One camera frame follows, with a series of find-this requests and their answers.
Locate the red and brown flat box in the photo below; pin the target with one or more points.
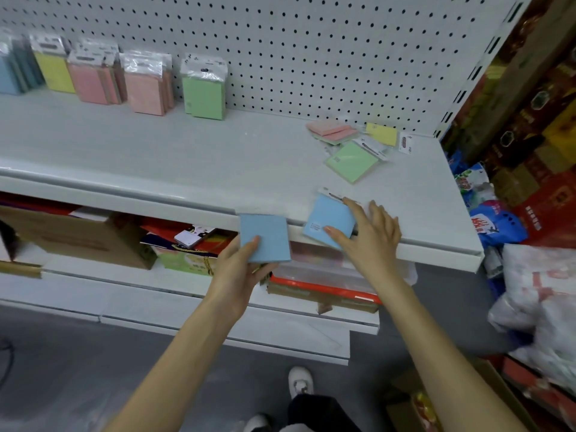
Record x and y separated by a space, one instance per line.
324 294

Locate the brown cardboard box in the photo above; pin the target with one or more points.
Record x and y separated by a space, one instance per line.
76 240

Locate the person's left forearm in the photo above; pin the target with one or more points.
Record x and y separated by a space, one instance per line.
180 368

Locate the yellow sticky note packet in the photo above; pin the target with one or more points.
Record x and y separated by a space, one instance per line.
54 69

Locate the loose pink sticky note pad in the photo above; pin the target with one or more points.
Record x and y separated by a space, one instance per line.
330 130

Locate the person's right middle finger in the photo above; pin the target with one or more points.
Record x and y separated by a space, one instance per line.
377 213

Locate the person's left thumb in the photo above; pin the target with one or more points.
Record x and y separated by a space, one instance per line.
254 249

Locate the small white label card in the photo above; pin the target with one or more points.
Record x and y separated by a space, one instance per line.
407 143

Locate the white slotted shelf upright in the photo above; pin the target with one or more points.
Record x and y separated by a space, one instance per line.
483 62

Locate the person's left hand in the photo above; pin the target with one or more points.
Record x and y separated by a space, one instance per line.
234 278

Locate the person's right forearm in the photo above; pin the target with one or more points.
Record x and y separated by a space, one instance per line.
445 368

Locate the white pegboard back panel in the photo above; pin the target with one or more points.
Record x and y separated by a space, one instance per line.
315 49

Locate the white plastic bag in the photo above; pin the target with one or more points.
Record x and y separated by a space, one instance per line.
540 305

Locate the person's right thumb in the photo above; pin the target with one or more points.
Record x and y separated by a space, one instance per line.
338 236

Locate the pink sticky note packets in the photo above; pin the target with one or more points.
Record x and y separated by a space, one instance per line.
90 80
146 89

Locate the white lower shelf board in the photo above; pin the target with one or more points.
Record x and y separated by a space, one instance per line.
180 305

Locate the clear plastic container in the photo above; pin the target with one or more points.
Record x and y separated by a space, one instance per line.
315 269

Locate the loose yellow sticky note pad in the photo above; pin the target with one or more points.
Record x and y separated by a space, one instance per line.
381 134

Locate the blue sticky note pad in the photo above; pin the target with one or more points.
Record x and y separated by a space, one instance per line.
265 236

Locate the green sticky note packet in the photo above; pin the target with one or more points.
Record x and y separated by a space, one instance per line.
204 94

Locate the person's white shoe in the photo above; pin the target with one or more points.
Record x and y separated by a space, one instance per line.
257 422
300 381

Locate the white and green printed bag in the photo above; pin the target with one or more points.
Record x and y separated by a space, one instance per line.
470 182

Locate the small white case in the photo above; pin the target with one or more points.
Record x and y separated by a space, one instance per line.
191 238

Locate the person's black trousers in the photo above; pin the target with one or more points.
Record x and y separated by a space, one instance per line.
321 416

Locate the open cardboard box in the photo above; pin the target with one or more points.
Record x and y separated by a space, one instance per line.
504 400

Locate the white shelf board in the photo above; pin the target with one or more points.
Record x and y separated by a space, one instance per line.
180 305
202 161

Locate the person's right hand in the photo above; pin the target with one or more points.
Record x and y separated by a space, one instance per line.
375 247

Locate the green printed box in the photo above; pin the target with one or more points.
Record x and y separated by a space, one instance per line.
184 261

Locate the row of blue note packets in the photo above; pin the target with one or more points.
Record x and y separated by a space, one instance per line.
11 67

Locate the person's right little finger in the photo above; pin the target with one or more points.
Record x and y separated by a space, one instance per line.
398 231

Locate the blue sticky note packet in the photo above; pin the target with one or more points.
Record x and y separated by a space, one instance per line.
328 218

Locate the blue printed bag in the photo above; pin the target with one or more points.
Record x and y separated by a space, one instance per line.
497 224

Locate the green note packet with hanger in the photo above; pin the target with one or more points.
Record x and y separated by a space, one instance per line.
351 161

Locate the stack of red gift boxes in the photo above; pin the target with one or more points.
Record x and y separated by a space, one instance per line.
535 130

